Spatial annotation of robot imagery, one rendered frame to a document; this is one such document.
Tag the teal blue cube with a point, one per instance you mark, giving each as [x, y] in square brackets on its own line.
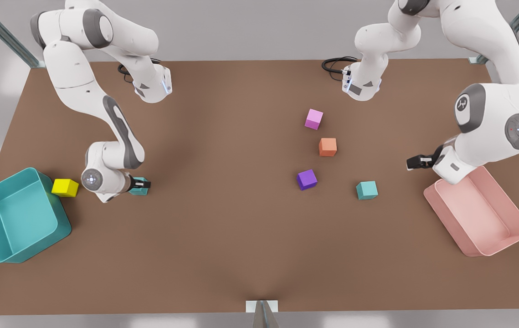
[141, 191]
[367, 190]

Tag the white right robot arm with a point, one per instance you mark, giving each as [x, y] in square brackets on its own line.
[77, 73]

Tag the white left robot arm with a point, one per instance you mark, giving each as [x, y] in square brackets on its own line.
[491, 100]

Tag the yellow cube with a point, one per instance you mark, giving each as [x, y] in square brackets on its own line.
[64, 187]

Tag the pink plastic bin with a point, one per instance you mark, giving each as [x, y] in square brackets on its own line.
[480, 212]

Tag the orange cube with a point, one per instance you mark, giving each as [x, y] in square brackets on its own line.
[327, 147]

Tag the pink cube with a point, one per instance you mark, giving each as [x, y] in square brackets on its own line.
[314, 119]

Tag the purple cube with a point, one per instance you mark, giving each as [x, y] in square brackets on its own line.
[307, 179]

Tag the teal plastic bin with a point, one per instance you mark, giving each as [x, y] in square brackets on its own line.
[20, 216]

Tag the silver frame post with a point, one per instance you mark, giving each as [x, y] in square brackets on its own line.
[263, 314]
[512, 25]
[6, 34]

